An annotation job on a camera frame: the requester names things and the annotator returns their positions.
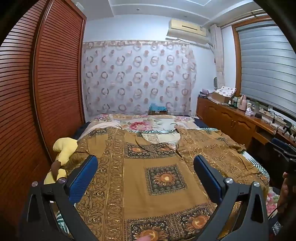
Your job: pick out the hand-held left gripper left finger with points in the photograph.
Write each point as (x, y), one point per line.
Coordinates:
(84, 178)

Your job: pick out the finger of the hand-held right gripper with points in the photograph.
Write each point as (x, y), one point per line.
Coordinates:
(279, 143)

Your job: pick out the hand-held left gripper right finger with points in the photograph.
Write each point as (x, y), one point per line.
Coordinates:
(208, 178)

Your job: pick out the brown patterned garment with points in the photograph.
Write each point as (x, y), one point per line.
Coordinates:
(138, 197)

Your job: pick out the person's right hand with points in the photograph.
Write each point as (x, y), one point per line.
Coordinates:
(284, 187)

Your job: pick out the white power strip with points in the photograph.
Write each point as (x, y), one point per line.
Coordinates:
(274, 125)

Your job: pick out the leaf print bed sheet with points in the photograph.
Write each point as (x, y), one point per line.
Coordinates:
(255, 163)

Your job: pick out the small black box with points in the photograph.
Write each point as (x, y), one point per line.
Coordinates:
(259, 115)

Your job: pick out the yellow plush toy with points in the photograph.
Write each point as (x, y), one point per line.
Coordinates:
(66, 148)

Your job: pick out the pastel patterned cloth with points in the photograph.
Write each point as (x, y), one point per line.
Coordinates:
(272, 199)

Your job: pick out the green glass bottle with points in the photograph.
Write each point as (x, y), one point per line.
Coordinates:
(257, 108)

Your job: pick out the pink tissue pack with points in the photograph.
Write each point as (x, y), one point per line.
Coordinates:
(249, 112)

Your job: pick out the pink thermos flask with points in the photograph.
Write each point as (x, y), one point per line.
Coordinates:
(242, 104)

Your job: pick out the wooden sideboard cabinet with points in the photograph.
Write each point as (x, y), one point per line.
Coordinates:
(222, 115)

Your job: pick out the person's patterned clothing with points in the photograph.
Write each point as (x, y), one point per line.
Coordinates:
(276, 228)

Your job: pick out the spotted white cloth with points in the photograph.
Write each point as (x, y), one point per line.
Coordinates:
(226, 90)

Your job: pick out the open cardboard box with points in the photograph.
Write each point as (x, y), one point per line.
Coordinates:
(219, 97)

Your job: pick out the grey window blind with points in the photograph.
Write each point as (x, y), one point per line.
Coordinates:
(266, 64)

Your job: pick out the floral bed blanket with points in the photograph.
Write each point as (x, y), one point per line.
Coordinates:
(148, 125)

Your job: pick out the small cardboard box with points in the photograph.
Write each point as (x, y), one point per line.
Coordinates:
(158, 112)

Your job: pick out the pink pouch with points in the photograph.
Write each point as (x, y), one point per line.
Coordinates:
(205, 91)

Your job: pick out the small desk fan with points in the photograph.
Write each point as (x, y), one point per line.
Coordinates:
(215, 83)

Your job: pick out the wooden louvred wardrobe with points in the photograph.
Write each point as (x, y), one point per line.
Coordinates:
(57, 81)

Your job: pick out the tied beige curtain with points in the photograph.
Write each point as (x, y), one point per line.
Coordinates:
(218, 58)

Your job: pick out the circle patterned curtain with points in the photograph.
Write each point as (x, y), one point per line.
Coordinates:
(138, 76)

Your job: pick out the brass curtain rod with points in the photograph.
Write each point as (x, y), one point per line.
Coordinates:
(259, 14)

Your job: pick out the wooden window frame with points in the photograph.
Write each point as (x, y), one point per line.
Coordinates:
(236, 58)

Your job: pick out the wall air conditioner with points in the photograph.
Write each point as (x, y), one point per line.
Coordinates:
(185, 30)

